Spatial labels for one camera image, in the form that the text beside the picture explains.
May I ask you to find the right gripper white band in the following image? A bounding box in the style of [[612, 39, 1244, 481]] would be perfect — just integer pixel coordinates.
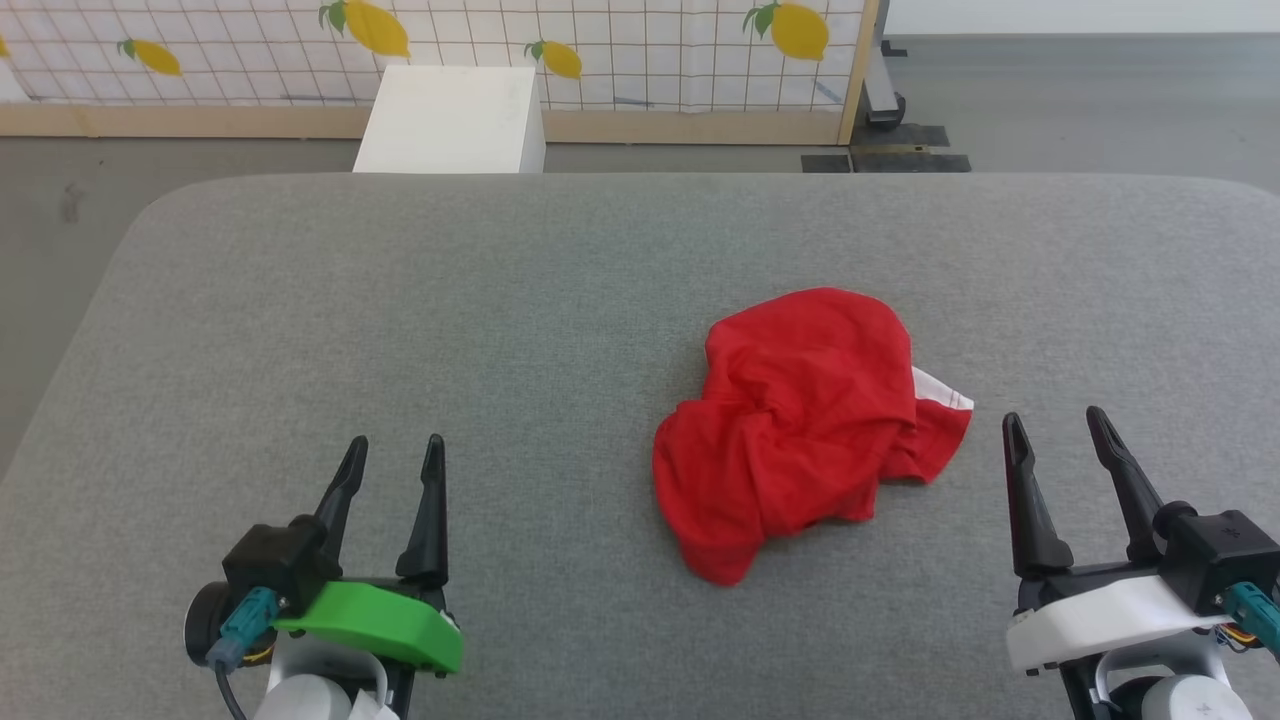
[[1001, 406, 1233, 675]]

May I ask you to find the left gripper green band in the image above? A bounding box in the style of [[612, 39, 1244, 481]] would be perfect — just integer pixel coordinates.
[[272, 433, 465, 713]]

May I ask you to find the red garment with white trim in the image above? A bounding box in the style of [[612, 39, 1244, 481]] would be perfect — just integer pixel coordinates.
[[652, 287, 975, 588]]

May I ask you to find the grey fabric sofa cushion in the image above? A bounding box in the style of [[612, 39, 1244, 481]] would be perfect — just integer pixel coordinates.
[[0, 172, 1280, 720]]

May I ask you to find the white box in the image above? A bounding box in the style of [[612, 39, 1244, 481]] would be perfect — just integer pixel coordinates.
[[352, 66, 548, 175]]

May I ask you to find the black floor mat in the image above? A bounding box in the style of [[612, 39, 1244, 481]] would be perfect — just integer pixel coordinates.
[[866, 123, 951, 149]]

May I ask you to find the black stand foot with wheel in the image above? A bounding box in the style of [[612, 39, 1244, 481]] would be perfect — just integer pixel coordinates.
[[864, 0, 910, 132]]

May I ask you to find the lemon-print grid panel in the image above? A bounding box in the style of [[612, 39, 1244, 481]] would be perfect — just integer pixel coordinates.
[[0, 0, 882, 147]]

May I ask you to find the left arm cable teal plug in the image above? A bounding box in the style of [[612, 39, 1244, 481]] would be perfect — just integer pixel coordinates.
[[205, 586, 280, 720]]

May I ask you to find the arm cable teal plug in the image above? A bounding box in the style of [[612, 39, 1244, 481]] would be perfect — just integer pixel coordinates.
[[1222, 582, 1280, 661], [205, 586, 280, 720]]

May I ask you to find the right arm cable teal plug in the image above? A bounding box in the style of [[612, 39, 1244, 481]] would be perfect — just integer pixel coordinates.
[[1222, 582, 1280, 661]]

